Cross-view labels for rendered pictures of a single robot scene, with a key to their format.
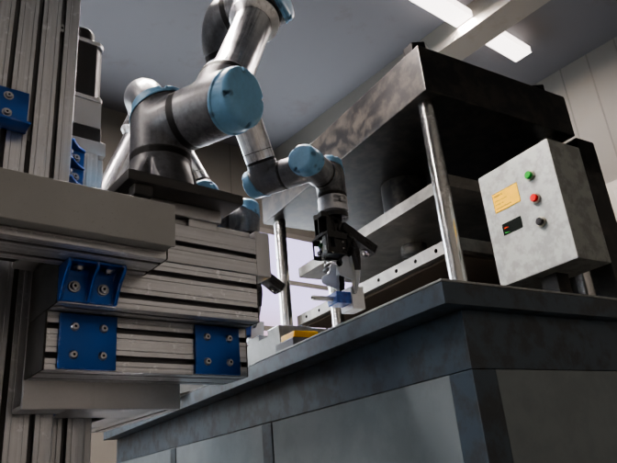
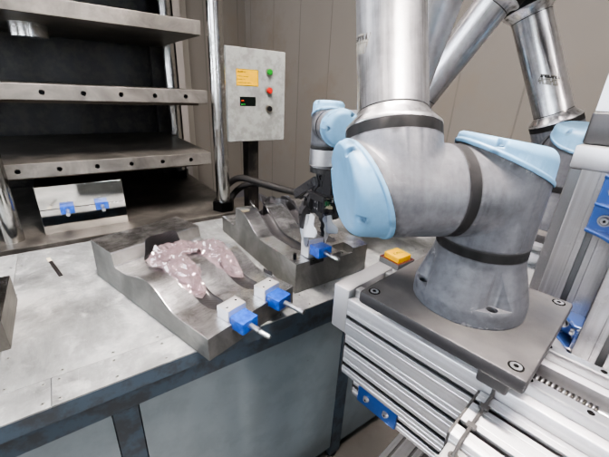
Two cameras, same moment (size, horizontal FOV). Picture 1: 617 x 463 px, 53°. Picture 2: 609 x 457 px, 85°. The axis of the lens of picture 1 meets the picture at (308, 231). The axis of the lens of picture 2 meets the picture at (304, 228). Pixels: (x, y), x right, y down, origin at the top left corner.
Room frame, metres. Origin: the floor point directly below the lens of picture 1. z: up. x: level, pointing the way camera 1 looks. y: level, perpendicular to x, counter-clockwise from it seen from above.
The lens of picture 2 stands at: (1.69, 1.00, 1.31)
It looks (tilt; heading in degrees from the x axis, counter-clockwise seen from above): 22 degrees down; 267
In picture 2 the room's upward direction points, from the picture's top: 3 degrees clockwise
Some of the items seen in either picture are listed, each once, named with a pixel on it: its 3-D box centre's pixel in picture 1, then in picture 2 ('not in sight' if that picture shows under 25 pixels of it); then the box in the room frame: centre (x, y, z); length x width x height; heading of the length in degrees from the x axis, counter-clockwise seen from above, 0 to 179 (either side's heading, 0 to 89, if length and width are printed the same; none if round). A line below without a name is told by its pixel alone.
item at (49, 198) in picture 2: not in sight; (80, 189); (2.57, -0.43, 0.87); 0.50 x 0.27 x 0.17; 123
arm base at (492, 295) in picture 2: not in sight; (474, 267); (1.42, 0.59, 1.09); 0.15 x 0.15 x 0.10
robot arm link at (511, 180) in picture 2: not in sight; (490, 187); (1.43, 0.59, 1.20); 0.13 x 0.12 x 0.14; 6
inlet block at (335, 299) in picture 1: (335, 299); not in sight; (1.41, -0.05, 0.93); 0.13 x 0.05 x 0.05; 123
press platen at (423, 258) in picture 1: (429, 294); (43, 89); (2.69, -0.51, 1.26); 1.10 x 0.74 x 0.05; 33
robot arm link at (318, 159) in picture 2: not in sight; (325, 159); (1.59, 0.17, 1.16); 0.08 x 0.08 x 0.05
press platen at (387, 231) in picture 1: (422, 242); (26, 17); (2.69, -0.52, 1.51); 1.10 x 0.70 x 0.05; 33
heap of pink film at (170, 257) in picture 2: not in sight; (190, 256); (1.93, 0.21, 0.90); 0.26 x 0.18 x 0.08; 140
